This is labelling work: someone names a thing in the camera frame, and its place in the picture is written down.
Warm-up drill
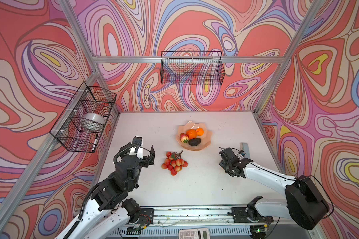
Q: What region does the red yellow fake strawberry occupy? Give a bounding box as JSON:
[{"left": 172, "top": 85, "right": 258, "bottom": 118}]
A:
[{"left": 180, "top": 133, "right": 189, "bottom": 143}]

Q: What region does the dark fake avocado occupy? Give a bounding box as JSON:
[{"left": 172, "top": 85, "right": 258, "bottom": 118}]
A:
[{"left": 188, "top": 138, "right": 201, "bottom": 147}]

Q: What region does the small orange fake tangerine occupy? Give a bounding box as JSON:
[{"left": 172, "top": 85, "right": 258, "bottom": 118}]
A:
[{"left": 195, "top": 127, "right": 204, "bottom": 136}]

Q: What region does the large orange fake fruit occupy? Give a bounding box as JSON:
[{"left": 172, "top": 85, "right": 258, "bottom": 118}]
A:
[{"left": 186, "top": 129, "right": 197, "bottom": 139}]

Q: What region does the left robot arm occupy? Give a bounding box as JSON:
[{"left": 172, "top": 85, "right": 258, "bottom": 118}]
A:
[{"left": 57, "top": 136, "right": 155, "bottom": 239}]

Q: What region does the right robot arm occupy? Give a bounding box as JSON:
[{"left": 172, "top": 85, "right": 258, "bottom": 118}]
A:
[{"left": 219, "top": 147, "right": 334, "bottom": 231}]

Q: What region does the pink faceted fruit bowl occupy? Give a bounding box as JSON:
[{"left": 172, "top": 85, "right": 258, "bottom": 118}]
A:
[{"left": 176, "top": 121, "right": 212, "bottom": 151}]

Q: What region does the silver tape roll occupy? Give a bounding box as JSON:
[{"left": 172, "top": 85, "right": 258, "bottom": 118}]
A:
[{"left": 81, "top": 113, "right": 105, "bottom": 132}]

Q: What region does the white calculator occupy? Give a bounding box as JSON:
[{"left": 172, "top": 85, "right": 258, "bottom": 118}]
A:
[{"left": 178, "top": 228, "right": 210, "bottom": 239}]

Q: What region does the aluminium front rail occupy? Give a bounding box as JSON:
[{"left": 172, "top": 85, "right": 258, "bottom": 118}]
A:
[{"left": 71, "top": 204, "right": 315, "bottom": 228}]

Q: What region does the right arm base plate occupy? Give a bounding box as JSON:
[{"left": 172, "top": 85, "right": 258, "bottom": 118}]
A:
[{"left": 227, "top": 207, "right": 274, "bottom": 224}]

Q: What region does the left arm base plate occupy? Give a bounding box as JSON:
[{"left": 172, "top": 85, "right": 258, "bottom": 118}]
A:
[{"left": 127, "top": 208, "right": 154, "bottom": 228}]

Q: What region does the black wire basket left wall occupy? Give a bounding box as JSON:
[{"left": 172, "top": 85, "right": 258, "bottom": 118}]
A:
[{"left": 50, "top": 82, "right": 117, "bottom": 153}]

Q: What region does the black wire basket wall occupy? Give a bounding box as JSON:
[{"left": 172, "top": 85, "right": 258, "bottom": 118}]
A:
[
  {"left": 160, "top": 50, "right": 225, "bottom": 86},
  {"left": 50, "top": 82, "right": 117, "bottom": 153}
]

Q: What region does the black wire basket back wall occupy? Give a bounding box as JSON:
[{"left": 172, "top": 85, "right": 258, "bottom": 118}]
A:
[{"left": 160, "top": 50, "right": 225, "bottom": 86}]

